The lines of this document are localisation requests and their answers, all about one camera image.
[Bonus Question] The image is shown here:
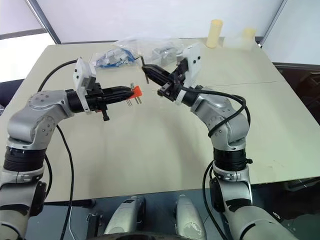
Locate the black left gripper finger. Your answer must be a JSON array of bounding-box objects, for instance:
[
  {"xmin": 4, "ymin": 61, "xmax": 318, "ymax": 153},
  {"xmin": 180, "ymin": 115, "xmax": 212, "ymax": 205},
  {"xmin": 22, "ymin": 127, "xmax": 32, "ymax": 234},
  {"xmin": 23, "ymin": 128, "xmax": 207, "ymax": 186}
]
[
  {"xmin": 101, "ymin": 85, "xmax": 133, "ymax": 95},
  {"xmin": 96, "ymin": 93, "xmax": 133, "ymax": 104}
]

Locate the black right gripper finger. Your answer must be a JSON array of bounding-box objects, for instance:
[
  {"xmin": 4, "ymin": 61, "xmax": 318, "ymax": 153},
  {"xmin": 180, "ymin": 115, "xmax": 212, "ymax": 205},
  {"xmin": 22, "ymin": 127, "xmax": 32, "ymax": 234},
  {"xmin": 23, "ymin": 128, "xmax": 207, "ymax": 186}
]
[
  {"xmin": 141, "ymin": 63, "xmax": 174, "ymax": 79},
  {"xmin": 142, "ymin": 68, "xmax": 171, "ymax": 88}
]

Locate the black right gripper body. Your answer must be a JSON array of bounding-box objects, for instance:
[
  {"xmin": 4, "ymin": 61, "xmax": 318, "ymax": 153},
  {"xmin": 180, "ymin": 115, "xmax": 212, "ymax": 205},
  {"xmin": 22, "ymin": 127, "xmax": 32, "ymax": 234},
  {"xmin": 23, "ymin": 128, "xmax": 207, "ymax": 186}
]
[{"xmin": 156, "ymin": 58, "xmax": 189, "ymax": 103}]

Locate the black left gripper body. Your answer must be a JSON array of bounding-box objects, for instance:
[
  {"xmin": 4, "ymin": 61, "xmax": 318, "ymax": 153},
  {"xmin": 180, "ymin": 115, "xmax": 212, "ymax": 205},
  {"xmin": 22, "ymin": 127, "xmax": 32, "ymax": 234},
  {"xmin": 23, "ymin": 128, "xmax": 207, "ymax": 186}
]
[{"xmin": 86, "ymin": 83, "xmax": 111, "ymax": 123}]

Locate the black hex key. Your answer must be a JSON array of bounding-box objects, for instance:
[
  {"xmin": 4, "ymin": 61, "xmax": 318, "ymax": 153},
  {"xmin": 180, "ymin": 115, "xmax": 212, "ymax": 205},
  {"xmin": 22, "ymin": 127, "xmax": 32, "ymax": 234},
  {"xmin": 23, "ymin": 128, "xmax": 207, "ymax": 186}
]
[{"xmin": 133, "ymin": 56, "xmax": 150, "ymax": 85}]

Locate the orange hex key holder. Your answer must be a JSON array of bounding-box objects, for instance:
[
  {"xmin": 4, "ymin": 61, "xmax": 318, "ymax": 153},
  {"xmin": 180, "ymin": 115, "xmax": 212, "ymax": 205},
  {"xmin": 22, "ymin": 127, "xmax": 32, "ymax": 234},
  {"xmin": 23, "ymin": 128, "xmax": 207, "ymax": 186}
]
[{"xmin": 129, "ymin": 85, "xmax": 144, "ymax": 99}]

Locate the clear bag with metal parts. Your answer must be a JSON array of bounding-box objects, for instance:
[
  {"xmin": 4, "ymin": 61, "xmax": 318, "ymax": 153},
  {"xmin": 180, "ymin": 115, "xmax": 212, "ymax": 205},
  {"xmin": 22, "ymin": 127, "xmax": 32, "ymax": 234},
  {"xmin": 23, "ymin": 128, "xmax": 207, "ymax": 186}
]
[{"xmin": 111, "ymin": 37, "xmax": 186, "ymax": 67}]

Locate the clear bag with blue parts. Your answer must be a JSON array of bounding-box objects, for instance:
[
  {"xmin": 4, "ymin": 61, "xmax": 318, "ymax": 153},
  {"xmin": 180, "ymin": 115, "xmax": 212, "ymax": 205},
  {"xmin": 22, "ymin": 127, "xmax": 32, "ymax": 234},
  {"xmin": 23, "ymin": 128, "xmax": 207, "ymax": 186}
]
[{"xmin": 91, "ymin": 48, "xmax": 139, "ymax": 70}]

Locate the cream plastic cylinder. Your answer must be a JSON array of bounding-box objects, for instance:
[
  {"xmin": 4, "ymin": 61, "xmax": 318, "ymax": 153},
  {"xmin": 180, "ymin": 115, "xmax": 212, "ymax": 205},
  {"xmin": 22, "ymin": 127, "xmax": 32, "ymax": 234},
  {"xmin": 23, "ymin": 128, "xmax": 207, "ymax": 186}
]
[{"xmin": 206, "ymin": 19, "xmax": 224, "ymax": 49}]

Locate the dark chair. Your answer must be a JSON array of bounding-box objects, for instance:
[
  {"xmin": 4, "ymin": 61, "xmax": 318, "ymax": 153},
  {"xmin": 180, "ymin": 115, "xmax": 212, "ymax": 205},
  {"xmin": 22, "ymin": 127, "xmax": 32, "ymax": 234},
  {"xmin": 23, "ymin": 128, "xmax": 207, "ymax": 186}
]
[{"xmin": 0, "ymin": 79, "xmax": 26, "ymax": 107}]

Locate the pale yellow cylinder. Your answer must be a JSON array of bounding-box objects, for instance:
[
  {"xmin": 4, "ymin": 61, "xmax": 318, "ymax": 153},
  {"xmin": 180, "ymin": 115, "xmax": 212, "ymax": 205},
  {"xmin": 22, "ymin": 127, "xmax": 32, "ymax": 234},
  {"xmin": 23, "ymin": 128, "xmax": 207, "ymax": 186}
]
[{"xmin": 242, "ymin": 27, "xmax": 257, "ymax": 41}]

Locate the silver robot leg shell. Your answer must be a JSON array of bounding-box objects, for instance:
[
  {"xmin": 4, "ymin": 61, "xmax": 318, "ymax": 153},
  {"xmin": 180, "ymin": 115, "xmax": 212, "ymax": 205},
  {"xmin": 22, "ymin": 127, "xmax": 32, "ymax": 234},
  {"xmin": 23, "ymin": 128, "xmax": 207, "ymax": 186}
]
[
  {"xmin": 103, "ymin": 195, "xmax": 146, "ymax": 236},
  {"xmin": 174, "ymin": 194, "xmax": 208, "ymax": 240}
]

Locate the dark furniture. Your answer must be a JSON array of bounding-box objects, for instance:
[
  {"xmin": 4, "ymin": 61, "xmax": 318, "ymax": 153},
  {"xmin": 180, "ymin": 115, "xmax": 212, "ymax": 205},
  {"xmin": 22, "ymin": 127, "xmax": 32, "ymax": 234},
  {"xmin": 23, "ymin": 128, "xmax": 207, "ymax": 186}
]
[{"xmin": 271, "ymin": 61, "xmax": 320, "ymax": 118}]

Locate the dark rounded robot housing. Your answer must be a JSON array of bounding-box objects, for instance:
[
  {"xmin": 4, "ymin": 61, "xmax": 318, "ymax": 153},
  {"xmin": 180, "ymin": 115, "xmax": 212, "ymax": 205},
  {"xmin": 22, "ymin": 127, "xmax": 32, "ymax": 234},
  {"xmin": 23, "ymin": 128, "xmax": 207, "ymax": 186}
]
[{"xmin": 99, "ymin": 230, "xmax": 192, "ymax": 240}]

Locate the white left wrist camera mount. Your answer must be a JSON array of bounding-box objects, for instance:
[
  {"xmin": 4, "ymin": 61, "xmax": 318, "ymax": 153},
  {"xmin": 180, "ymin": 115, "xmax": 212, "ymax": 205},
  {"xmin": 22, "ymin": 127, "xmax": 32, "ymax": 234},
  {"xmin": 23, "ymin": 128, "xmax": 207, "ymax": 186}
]
[{"xmin": 72, "ymin": 57, "xmax": 97, "ymax": 115}]

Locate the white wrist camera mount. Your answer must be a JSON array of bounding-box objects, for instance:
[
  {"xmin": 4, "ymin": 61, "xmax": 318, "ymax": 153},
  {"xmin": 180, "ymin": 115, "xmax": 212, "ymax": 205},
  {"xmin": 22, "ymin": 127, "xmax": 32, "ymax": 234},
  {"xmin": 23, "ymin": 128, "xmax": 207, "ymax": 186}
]
[
  {"xmin": 174, "ymin": 42, "xmax": 202, "ymax": 105},
  {"xmin": 72, "ymin": 57, "xmax": 97, "ymax": 115}
]

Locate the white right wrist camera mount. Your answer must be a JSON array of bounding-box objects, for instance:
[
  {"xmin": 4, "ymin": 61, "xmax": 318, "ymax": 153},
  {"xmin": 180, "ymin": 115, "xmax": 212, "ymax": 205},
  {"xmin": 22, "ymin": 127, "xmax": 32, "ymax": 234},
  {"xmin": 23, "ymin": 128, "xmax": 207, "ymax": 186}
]
[{"xmin": 174, "ymin": 42, "xmax": 202, "ymax": 105}]

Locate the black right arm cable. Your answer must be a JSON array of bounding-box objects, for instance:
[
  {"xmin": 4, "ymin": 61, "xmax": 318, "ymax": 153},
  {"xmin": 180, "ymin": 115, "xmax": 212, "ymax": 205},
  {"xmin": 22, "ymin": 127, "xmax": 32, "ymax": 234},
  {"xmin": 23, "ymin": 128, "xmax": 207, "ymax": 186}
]
[
  {"xmin": 202, "ymin": 159, "xmax": 235, "ymax": 240},
  {"xmin": 180, "ymin": 86, "xmax": 252, "ymax": 138}
]

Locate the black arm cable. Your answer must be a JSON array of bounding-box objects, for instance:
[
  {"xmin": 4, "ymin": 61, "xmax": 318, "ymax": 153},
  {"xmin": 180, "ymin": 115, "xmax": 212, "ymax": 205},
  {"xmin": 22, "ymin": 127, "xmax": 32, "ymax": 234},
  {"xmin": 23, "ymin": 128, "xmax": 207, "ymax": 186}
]
[
  {"xmin": 202, "ymin": 159, "xmax": 235, "ymax": 240},
  {"xmin": 37, "ymin": 58, "xmax": 79, "ymax": 221},
  {"xmin": 180, "ymin": 86, "xmax": 252, "ymax": 138}
]

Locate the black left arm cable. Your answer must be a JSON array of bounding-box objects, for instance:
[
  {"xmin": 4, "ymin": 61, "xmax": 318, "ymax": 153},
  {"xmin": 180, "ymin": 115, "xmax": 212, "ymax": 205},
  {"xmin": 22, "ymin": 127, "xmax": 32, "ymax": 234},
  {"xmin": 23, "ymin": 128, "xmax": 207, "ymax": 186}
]
[{"xmin": 37, "ymin": 58, "xmax": 79, "ymax": 221}]

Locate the black metal bracket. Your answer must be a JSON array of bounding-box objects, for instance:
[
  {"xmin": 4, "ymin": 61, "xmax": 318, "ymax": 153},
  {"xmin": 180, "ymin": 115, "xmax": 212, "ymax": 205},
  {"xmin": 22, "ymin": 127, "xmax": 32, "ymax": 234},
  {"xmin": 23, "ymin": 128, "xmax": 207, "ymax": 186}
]
[{"xmin": 86, "ymin": 213, "xmax": 104, "ymax": 236}]

